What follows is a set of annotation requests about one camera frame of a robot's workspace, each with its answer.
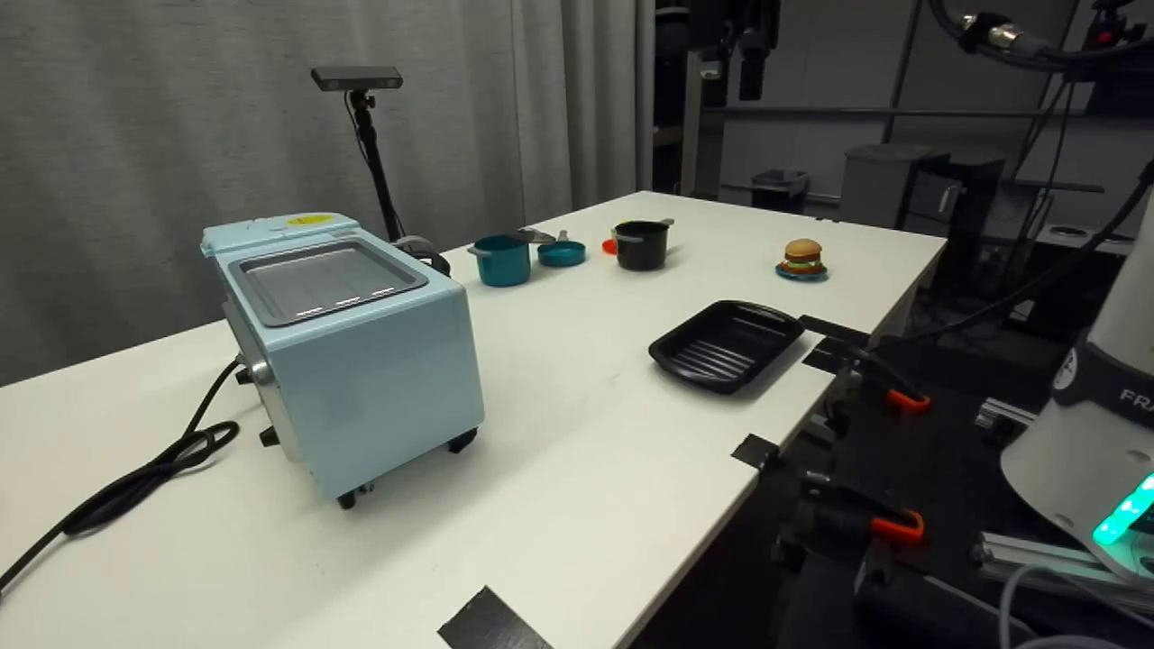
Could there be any blue toy pot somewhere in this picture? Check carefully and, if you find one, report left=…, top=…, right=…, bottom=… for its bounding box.
left=464, top=230, right=536, bottom=289

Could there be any blue bowl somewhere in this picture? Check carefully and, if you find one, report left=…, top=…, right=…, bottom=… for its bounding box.
left=519, top=226, right=590, bottom=270

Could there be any black toy saucepan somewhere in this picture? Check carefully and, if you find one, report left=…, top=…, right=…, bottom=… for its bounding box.
left=605, top=218, right=677, bottom=273

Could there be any black grill tray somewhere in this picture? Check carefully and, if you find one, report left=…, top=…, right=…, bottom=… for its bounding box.
left=644, top=299, right=807, bottom=396

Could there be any light blue toaster oven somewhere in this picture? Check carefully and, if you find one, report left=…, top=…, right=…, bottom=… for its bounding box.
left=198, top=210, right=487, bottom=511

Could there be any black tape strip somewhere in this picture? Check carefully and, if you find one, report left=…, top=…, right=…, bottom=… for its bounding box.
left=796, top=314, right=873, bottom=374
left=436, top=583, right=557, bottom=649
left=728, top=433, right=783, bottom=472

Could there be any small blue toy plate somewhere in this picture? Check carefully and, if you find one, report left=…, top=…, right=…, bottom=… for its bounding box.
left=771, top=259, right=833, bottom=285

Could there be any toy burger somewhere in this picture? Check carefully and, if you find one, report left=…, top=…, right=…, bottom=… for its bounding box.
left=780, top=238, right=829, bottom=273

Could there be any grey cabinet box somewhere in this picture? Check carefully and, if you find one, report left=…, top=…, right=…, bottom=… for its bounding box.
left=838, top=142, right=954, bottom=230

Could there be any grey curtain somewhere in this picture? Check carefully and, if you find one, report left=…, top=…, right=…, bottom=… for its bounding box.
left=0, top=0, right=659, bottom=390

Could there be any black camera tripod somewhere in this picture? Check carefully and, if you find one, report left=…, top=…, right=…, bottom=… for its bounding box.
left=341, top=88, right=406, bottom=244

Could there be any orange handled black clamp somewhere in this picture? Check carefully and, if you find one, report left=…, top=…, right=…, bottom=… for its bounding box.
left=780, top=472, right=929, bottom=570
left=827, top=345, right=936, bottom=420

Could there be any black camera bar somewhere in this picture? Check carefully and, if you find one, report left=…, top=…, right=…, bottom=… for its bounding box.
left=305, top=67, right=406, bottom=98

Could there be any black oven power cable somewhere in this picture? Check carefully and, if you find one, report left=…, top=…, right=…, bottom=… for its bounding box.
left=0, top=353, right=250, bottom=591

